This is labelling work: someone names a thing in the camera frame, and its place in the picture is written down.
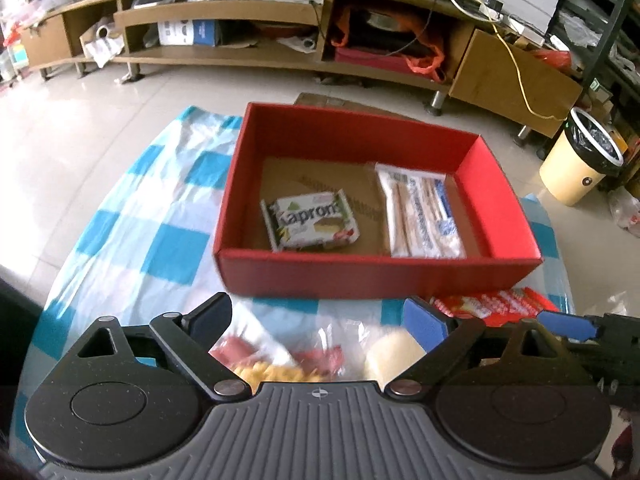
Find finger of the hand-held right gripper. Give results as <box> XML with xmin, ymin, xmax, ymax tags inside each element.
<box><xmin>536</xmin><ymin>310</ymin><xmax>606</xmax><ymax>343</ymax></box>

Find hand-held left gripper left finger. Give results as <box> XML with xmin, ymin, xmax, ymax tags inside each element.
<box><xmin>75</xmin><ymin>292</ymin><xmax>253</xmax><ymax>403</ymax></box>

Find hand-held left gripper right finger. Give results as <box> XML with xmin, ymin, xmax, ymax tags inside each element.
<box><xmin>382</xmin><ymin>296</ymin><xmax>571</xmax><ymax>403</ymax></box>

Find clear bag with round bread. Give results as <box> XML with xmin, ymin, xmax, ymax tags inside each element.
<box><xmin>361</xmin><ymin>327</ymin><xmax>428</xmax><ymax>382</ymax></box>

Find clear bag of yellow snacks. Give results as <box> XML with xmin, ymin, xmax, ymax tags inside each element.
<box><xmin>210</xmin><ymin>317</ymin><xmax>351</xmax><ymax>396</ymax></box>

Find red cardboard box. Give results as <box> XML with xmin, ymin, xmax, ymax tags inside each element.
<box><xmin>212</xmin><ymin>101</ymin><xmax>545</xmax><ymax>302</ymax></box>

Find red snack packet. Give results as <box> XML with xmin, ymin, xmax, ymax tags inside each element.
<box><xmin>429</xmin><ymin>287</ymin><xmax>561</xmax><ymax>322</ymax></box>

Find clear biscuit stick packet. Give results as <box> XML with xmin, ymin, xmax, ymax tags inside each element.
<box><xmin>375</xmin><ymin>161</ymin><xmax>468</xmax><ymax>260</ymax></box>

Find white crumpled plastic bag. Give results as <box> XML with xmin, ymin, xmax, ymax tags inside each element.
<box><xmin>606</xmin><ymin>185</ymin><xmax>640</xmax><ymax>239</ymax></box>

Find blue white checked tablecloth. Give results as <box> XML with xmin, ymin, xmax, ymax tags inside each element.
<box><xmin>30</xmin><ymin>105</ymin><xmax>581</xmax><ymax>411</ymax></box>

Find green wafer packet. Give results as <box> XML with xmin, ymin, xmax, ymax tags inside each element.
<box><xmin>261</xmin><ymin>189</ymin><xmax>361</xmax><ymax>253</ymax></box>

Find cream trash bin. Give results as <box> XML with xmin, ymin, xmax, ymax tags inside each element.
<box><xmin>539</xmin><ymin>107</ymin><xmax>626</xmax><ymax>207</ymax></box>

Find wooden tv cabinet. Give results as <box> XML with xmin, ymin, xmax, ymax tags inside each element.
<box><xmin>20</xmin><ymin>0</ymin><xmax>583</xmax><ymax>138</ymax></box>

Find orange plastic bag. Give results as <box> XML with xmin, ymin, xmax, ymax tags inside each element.
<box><xmin>327</xmin><ymin>5</ymin><xmax>447</xmax><ymax>82</ymax></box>

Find red plastic bag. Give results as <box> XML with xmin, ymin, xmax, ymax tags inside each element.
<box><xmin>536</xmin><ymin>47</ymin><xmax>573</xmax><ymax>72</ymax></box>

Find white and blue box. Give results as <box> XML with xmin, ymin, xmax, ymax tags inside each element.
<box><xmin>157</xmin><ymin>19</ymin><xmax>222</xmax><ymax>47</ymax></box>

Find black shelf rack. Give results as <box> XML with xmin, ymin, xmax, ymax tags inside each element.
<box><xmin>547</xmin><ymin>0</ymin><xmax>640</xmax><ymax>128</ymax></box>

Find clear plastic storage drawers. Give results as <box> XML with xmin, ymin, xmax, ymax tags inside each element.
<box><xmin>0</xmin><ymin>30</ymin><xmax>32</xmax><ymax>86</ymax></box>

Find yellow cable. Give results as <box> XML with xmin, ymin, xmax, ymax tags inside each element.
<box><xmin>491</xmin><ymin>19</ymin><xmax>569</xmax><ymax>121</ymax></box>

